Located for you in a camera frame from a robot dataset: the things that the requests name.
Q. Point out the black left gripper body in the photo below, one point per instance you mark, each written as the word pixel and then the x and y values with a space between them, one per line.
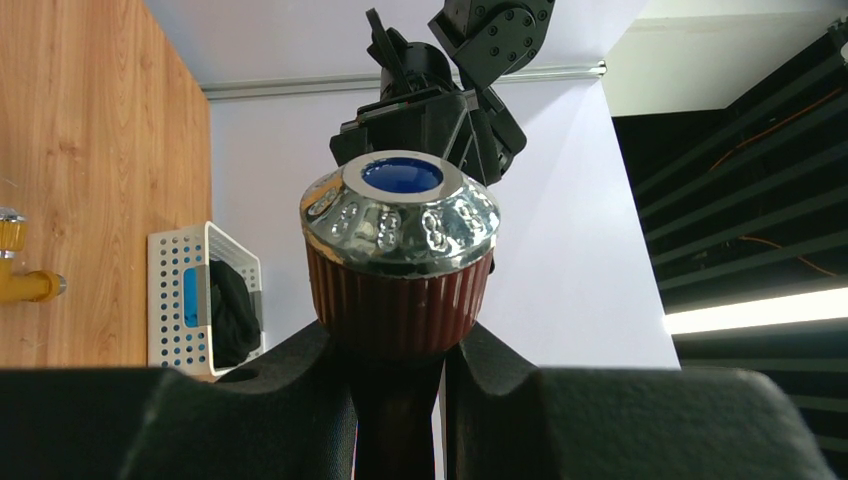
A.
pixel 473 130

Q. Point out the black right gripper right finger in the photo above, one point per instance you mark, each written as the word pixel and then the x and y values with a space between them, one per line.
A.
pixel 506 418

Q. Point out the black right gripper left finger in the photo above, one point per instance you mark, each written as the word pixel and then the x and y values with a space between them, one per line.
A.
pixel 285 415

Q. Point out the brown faucet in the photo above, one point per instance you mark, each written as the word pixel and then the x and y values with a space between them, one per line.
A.
pixel 399 246

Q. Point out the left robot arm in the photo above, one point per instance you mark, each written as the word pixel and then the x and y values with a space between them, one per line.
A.
pixel 478 42

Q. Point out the black cloth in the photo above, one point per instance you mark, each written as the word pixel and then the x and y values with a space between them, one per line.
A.
pixel 235 328

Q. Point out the white plastic basket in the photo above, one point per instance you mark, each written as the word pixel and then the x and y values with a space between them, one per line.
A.
pixel 169 342

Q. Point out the blue cloth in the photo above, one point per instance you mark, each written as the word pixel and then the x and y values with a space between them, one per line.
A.
pixel 190 298

